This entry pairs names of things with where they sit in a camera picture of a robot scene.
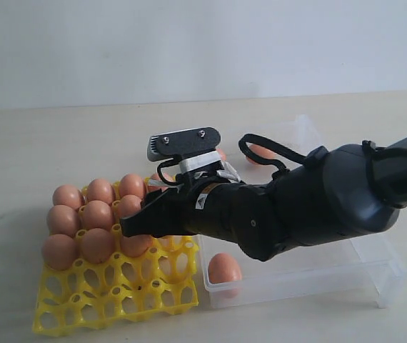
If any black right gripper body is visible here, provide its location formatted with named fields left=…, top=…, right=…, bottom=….
left=146, top=178, right=272, bottom=244

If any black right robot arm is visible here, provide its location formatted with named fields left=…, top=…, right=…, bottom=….
left=119, top=127, right=407, bottom=262

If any yellow plastic egg tray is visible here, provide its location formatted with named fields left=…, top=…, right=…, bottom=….
left=31, top=180, right=201, bottom=339

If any clear plastic storage box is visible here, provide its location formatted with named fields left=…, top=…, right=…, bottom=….
left=196, top=115, right=407, bottom=309

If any black cable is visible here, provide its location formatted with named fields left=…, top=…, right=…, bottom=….
left=155, top=134, right=407, bottom=208

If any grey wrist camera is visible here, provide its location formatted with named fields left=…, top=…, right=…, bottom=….
left=147, top=127, right=221, bottom=161

